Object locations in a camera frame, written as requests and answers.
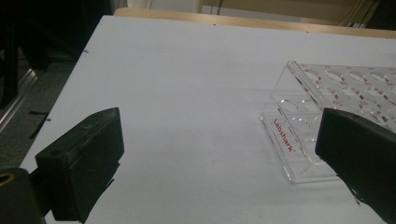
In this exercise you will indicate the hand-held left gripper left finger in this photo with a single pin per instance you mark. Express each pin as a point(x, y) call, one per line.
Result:
point(81, 161)

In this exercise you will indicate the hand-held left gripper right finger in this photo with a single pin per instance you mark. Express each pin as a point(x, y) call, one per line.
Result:
point(358, 155)

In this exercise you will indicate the clear acrylic test tube rack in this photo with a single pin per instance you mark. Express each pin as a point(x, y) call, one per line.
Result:
point(299, 161)

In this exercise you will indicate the metal floor rail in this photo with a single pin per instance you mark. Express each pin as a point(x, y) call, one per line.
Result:
point(18, 96)

